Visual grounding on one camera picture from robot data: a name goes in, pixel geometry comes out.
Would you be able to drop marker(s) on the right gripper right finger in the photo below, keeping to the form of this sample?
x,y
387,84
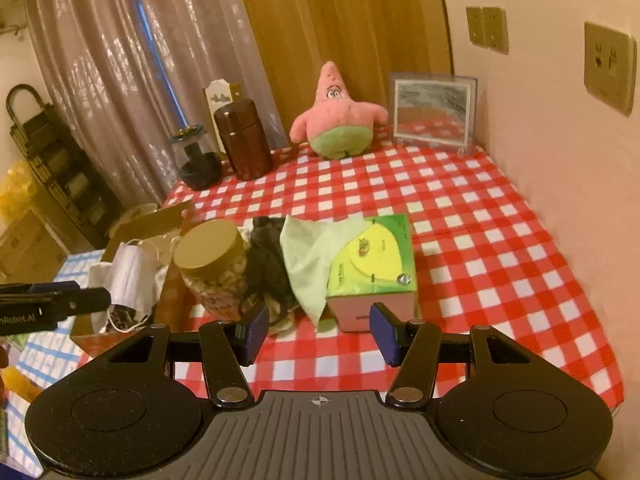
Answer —
x,y
416,348

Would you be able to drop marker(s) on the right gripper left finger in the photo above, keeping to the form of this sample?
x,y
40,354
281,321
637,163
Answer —
x,y
223,347

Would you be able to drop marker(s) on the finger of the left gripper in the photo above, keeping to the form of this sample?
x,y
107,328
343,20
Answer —
x,y
30,308

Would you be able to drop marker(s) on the dark cloth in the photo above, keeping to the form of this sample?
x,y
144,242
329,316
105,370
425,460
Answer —
x,y
266,275

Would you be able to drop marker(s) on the white face mask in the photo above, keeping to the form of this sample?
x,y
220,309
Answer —
x,y
134,278

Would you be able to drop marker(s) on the light green cloth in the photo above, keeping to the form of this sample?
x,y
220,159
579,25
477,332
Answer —
x,y
309,248

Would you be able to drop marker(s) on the cardboard storage box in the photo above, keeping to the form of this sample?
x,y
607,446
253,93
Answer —
x,y
29,253

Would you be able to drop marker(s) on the yellow bottle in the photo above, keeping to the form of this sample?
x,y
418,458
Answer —
x,y
14,381

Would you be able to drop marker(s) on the green tissue box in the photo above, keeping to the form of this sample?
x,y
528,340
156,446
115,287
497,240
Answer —
x,y
376,266

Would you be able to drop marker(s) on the nut jar gold lid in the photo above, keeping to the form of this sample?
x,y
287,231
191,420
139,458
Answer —
x,y
212,260

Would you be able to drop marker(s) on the red white checkered tablecloth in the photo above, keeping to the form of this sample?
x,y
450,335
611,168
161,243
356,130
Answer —
x,y
482,256

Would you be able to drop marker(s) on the brown cardboard tray box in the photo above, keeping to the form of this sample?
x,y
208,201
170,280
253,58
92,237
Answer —
x,y
175,301

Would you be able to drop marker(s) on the yellow plastic bag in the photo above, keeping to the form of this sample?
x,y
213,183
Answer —
x,y
17,191

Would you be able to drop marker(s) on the black folding ladder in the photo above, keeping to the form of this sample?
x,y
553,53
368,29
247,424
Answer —
x,y
64,169

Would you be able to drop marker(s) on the beige waste bin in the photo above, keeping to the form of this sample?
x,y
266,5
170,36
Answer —
x,y
131,214

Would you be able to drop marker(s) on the dark glass jar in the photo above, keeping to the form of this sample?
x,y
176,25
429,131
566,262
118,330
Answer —
x,y
198,164

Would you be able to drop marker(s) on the brown metal canister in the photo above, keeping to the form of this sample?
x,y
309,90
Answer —
x,y
244,139

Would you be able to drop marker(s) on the pink starfish plush toy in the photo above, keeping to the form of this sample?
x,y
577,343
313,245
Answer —
x,y
336,126

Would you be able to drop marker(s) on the white wooden chair back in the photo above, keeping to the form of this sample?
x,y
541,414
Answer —
x,y
220,93

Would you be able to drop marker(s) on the beige curtain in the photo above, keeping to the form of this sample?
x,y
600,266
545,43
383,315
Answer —
x,y
128,74

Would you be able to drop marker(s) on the wooden wardrobe door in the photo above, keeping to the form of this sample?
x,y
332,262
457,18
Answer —
x,y
367,39

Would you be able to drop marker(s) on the glass picture frame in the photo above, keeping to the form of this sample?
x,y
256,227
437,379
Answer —
x,y
437,111

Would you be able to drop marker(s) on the double wall switch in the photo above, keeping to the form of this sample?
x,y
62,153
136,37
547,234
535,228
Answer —
x,y
488,27

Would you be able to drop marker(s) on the wall power socket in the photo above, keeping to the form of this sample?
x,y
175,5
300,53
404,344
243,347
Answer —
x,y
610,66

